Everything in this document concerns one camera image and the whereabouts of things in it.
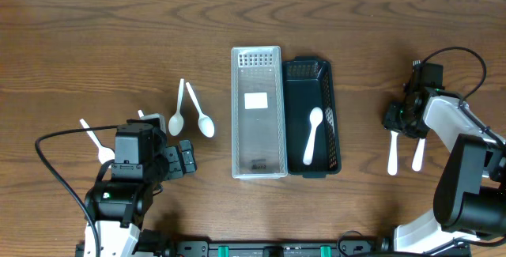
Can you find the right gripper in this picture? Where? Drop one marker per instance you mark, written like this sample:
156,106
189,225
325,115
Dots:
390,121

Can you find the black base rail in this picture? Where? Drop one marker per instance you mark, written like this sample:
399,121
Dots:
350,247

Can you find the dark green plastic basket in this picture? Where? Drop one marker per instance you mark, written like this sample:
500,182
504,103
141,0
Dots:
308,83

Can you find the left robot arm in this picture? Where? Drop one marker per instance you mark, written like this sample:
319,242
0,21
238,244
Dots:
125,187

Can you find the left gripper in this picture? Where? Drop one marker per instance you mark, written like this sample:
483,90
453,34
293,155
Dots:
174,160

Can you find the clear plastic basket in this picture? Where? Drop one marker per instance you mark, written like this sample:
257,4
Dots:
258,115

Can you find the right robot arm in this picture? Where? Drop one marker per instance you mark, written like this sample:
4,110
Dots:
469,201

